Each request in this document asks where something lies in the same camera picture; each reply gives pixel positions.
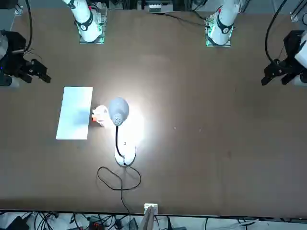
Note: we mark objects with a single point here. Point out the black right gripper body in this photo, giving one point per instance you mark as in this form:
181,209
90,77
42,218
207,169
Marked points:
16,48

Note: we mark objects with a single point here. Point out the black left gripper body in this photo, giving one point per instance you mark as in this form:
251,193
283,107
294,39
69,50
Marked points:
292,45

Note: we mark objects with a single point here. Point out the white desk lamp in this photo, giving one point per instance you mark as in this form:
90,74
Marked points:
118,107

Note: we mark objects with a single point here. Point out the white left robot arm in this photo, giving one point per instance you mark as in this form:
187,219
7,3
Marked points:
223,24

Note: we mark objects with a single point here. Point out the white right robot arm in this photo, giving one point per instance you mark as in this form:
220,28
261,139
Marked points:
87,21

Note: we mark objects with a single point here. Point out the white paper sheet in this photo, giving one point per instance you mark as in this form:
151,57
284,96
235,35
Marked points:
74,107

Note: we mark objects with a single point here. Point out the small white bottle, orange label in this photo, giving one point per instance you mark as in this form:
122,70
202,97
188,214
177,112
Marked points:
100,112

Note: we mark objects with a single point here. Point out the white power strip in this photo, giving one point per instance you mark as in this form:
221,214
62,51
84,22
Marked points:
154,7

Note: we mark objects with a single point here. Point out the aluminium corner bracket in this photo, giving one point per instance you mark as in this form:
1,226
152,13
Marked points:
294,16
18,10

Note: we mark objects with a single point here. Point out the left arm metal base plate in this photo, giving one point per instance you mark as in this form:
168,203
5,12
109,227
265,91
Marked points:
207,36

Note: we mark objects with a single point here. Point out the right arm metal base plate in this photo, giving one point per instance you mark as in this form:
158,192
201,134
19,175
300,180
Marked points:
102,24

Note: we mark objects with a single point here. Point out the aluminium profile post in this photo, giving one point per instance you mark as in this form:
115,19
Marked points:
151,208

